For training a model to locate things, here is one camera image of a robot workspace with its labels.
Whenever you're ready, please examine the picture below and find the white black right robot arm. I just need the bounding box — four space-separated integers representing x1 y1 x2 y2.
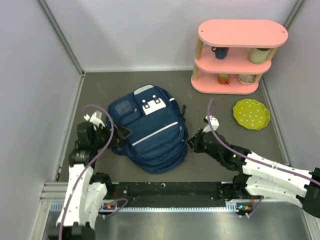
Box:
187 129 320 218

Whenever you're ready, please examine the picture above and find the patterned small bowl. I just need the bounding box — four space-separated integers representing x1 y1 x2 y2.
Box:
237 74 255 85

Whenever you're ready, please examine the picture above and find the cream green mug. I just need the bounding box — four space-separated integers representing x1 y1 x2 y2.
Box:
244 48 271 65

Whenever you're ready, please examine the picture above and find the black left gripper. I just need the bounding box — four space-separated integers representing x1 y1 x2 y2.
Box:
91 118 132 150

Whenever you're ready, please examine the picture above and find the navy blue student backpack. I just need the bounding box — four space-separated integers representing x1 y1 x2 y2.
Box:
107 84 189 174

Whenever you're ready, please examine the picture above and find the orange small cup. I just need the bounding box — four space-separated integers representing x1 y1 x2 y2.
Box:
217 73 230 85

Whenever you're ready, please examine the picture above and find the dark blue mug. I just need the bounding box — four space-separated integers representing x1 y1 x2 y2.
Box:
211 46 229 60

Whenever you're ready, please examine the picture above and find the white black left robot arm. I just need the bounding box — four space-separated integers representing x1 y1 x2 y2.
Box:
47 121 132 240

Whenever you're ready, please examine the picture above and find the grey slotted cable duct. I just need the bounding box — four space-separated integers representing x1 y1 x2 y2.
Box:
49 201 253 213

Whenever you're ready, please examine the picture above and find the pink three-tier shelf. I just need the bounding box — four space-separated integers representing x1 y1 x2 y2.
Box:
191 19 289 95

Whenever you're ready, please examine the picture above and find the aluminium frame rail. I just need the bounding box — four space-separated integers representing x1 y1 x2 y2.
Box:
39 182 68 202

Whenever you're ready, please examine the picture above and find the green polka dot plate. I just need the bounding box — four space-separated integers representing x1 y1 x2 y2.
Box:
233 98 271 130

